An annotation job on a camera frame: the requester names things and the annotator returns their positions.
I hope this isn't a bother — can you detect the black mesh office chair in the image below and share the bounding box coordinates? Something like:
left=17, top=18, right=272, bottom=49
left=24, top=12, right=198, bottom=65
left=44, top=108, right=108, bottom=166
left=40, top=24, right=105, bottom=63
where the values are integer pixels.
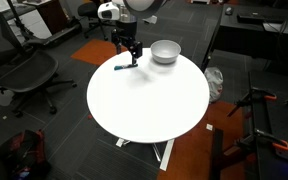
left=0, top=4, right=78, bottom=118

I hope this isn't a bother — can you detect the black tripod stand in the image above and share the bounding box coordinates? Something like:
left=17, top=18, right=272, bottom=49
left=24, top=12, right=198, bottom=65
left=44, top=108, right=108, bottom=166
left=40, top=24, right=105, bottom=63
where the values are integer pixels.
left=6, top=0, right=35, bottom=41

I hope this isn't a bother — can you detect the green marker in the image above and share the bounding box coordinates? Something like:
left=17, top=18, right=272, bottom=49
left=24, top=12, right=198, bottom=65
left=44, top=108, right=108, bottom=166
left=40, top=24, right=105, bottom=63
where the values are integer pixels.
left=113, top=63, right=139, bottom=72

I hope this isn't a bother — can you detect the white table base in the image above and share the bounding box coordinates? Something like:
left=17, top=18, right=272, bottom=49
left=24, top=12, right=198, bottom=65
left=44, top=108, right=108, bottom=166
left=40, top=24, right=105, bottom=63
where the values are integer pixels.
left=115, top=137, right=176, bottom=172

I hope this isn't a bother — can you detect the black keyboard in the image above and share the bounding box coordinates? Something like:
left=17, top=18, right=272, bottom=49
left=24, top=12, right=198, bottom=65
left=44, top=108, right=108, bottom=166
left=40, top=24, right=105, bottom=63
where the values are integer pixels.
left=236, top=12, right=267, bottom=25

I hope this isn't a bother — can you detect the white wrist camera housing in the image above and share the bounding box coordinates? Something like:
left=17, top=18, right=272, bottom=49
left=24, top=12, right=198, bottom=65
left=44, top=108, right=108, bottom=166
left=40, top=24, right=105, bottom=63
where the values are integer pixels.
left=97, top=2, right=121, bottom=20

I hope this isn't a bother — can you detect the grey bowl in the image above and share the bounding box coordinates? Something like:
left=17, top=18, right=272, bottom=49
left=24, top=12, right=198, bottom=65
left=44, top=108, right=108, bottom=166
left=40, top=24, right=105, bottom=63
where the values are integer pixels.
left=150, top=39, right=182, bottom=65

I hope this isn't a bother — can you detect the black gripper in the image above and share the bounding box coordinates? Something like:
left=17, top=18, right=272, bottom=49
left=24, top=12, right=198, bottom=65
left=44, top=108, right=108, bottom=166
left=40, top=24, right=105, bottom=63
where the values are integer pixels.
left=110, top=20, right=144, bottom=66

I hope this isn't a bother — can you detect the dark brown wooden cabinet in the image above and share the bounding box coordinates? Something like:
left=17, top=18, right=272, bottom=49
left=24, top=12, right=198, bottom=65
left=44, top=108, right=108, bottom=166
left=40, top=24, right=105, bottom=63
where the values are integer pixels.
left=23, top=0, right=69, bottom=35

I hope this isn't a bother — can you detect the black low floor platform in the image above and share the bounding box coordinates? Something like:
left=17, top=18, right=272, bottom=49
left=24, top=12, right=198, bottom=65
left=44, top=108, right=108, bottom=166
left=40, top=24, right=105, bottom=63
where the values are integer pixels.
left=23, top=18, right=83, bottom=48

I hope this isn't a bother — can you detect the black office desk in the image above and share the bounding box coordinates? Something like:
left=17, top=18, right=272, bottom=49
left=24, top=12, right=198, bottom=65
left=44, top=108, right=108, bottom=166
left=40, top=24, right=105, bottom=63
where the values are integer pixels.
left=200, top=3, right=288, bottom=73

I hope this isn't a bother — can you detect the orange handled black clamp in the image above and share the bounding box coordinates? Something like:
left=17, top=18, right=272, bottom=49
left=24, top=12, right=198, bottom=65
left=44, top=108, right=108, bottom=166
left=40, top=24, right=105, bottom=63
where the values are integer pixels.
left=227, top=86, right=278, bottom=118
left=233, top=128, right=288, bottom=154

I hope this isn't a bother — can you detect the clear plastic bag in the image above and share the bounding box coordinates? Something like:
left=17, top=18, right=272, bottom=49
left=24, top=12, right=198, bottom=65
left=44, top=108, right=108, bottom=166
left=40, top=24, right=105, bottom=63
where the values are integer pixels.
left=203, top=66, right=224, bottom=104

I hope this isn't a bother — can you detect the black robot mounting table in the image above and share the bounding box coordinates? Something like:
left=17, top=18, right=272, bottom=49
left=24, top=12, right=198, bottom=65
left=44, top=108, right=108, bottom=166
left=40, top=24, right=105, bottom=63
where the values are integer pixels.
left=210, top=69, right=288, bottom=180

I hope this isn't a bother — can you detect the red and black backpack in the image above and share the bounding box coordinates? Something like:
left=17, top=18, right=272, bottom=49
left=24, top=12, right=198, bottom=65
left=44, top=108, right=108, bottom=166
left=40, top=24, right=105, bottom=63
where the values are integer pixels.
left=0, top=129, right=52, bottom=180

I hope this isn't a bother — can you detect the black padded office chair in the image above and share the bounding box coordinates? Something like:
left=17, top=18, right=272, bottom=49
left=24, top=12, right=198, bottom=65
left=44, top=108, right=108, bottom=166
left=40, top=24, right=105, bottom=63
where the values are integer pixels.
left=77, top=0, right=123, bottom=42

